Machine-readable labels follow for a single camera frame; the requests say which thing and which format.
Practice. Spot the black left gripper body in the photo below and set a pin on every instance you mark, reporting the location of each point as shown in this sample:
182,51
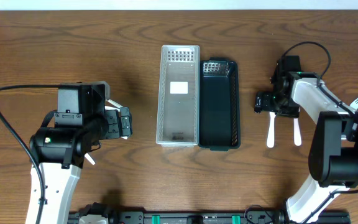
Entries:
115,123

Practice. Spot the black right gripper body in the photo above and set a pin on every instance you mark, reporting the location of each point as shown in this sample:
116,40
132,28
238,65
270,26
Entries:
281,105

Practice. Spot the white plastic fork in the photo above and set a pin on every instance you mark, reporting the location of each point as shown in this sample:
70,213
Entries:
271,130

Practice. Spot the white spoon bottom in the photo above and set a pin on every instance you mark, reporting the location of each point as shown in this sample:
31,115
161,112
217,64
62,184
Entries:
90,159

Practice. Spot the white spoon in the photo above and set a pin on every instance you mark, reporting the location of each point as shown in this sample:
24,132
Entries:
115,104
90,159

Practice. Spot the mint green plastic fork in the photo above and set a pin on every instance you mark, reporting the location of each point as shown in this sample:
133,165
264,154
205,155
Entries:
356,104

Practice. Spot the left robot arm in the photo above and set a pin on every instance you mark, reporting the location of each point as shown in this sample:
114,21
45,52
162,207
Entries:
61,145

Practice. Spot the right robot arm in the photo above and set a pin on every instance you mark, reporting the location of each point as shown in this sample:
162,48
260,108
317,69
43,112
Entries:
333,157

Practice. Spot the white spoon top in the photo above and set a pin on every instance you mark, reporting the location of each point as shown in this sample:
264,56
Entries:
115,104

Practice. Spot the clear plastic basket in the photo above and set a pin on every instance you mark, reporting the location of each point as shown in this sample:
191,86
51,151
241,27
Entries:
178,96

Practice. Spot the dark green plastic basket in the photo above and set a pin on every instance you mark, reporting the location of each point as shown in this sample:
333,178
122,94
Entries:
219,116

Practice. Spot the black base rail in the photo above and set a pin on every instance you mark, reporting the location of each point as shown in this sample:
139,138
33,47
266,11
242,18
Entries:
100,213

